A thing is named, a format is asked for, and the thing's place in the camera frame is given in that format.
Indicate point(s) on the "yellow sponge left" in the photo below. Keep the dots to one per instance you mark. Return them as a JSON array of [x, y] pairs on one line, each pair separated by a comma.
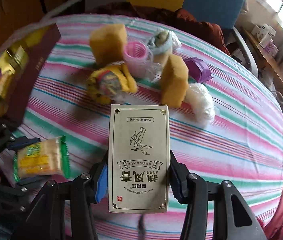
[[107, 43]]

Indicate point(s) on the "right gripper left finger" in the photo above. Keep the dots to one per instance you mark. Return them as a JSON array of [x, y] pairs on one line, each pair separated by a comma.
[[99, 173]]

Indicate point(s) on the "yellow patterned sock ball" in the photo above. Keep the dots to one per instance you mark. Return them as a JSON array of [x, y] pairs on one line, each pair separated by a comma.
[[110, 83]]

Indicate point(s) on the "striped bed sheet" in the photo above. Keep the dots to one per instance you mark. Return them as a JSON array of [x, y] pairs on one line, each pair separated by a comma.
[[243, 144]]

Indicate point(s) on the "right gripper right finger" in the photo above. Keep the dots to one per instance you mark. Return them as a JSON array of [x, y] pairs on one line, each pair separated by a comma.
[[178, 174]]

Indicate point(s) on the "beige tea box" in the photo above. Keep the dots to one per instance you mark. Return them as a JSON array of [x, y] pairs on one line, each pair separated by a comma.
[[139, 159]]

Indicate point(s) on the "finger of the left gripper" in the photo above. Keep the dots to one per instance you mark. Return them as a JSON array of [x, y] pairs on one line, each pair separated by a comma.
[[21, 142], [31, 180]]

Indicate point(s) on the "pink hair roller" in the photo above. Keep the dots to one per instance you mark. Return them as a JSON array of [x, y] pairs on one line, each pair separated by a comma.
[[138, 59]]

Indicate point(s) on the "grey bed rail right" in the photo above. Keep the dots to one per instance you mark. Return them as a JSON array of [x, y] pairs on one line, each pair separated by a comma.
[[250, 62]]

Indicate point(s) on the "rice cracker packet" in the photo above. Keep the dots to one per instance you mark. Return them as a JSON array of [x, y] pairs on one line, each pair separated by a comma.
[[43, 158]]

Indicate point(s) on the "yellow sponge right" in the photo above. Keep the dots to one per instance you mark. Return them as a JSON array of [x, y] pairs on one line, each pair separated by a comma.
[[174, 82]]

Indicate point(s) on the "wooden side table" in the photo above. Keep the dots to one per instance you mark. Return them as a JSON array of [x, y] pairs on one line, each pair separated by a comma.
[[268, 63]]

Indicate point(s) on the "white product boxes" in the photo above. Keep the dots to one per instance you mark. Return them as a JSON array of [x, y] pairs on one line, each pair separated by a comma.
[[264, 35]]

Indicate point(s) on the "yellow sponge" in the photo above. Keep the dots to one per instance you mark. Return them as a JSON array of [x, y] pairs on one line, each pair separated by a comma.
[[107, 43], [174, 82]]

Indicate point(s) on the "gold lined storage box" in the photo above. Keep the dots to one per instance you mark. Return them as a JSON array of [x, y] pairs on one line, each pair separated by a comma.
[[20, 65]]

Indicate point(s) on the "white bed rail left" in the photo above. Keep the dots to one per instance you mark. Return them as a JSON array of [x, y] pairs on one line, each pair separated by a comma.
[[59, 9]]

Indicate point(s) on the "dark red blanket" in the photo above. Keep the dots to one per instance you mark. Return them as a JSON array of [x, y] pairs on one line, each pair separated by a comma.
[[180, 19]]

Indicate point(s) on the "white plastic bag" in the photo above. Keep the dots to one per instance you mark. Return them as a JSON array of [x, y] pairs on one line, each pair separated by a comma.
[[201, 103]]

